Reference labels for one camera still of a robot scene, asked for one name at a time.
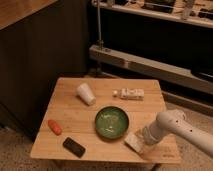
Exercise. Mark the green ceramic bowl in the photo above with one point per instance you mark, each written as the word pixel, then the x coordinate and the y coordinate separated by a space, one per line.
pixel 111 122

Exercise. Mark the grey metal shelf rack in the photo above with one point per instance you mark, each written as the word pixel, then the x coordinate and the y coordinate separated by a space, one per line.
pixel 175 49

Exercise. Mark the orange carrot toy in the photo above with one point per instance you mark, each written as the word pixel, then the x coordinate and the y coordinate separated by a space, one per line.
pixel 54 127

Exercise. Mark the small wooden table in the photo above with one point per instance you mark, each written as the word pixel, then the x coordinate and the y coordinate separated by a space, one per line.
pixel 76 120

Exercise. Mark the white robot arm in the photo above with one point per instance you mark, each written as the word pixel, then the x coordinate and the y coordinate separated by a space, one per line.
pixel 173 122

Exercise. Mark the white sponge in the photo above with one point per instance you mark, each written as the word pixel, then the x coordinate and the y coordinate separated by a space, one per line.
pixel 135 142

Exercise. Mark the white paper cup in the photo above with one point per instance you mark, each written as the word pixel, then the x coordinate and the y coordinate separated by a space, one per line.
pixel 86 94

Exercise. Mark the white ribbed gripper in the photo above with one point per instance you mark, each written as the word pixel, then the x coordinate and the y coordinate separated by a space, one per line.
pixel 151 134

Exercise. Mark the black rectangular phone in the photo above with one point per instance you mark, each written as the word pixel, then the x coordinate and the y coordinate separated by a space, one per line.
pixel 74 147

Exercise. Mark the white plastic bottle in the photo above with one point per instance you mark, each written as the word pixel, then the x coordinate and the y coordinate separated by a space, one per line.
pixel 129 94

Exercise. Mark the dark wooden cabinet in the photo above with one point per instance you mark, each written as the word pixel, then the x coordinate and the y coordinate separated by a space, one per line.
pixel 34 53

